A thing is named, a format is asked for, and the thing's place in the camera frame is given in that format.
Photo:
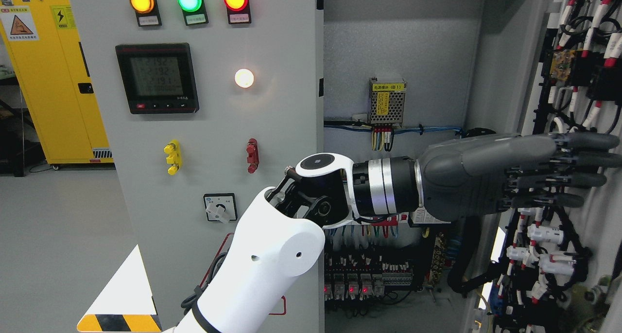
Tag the grey cabinet door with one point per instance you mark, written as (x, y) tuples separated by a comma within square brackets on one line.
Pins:
[(281, 110), (551, 71)]

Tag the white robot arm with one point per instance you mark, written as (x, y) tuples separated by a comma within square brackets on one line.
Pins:
[(281, 234)]

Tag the metal mesh power supply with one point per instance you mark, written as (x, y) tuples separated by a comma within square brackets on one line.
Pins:
[(387, 97)]

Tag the white indicator lamp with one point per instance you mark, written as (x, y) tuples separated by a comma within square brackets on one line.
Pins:
[(244, 78)]

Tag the lower relay terminal row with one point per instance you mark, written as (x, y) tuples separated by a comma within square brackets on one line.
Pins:
[(362, 274)]

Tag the red electric danger sticker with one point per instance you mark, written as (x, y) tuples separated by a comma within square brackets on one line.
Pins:
[(281, 307)]

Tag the black digital power meter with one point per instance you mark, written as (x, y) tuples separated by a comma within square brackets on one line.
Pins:
[(158, 78)]

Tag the red indicator lamp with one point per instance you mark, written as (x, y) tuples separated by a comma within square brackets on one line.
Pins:
[(238, 12)]

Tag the green indicator lamp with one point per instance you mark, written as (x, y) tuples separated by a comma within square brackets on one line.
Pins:
[(194, 12)]

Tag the yellow indicator lamp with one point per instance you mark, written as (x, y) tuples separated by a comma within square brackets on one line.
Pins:
[(147, 13)]

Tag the yellow safety cabinet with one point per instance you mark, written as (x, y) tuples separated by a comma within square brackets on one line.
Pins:
[(44, 46)]

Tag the white rotary selector switch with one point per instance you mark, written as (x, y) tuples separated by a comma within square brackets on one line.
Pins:
[(221, 207)]

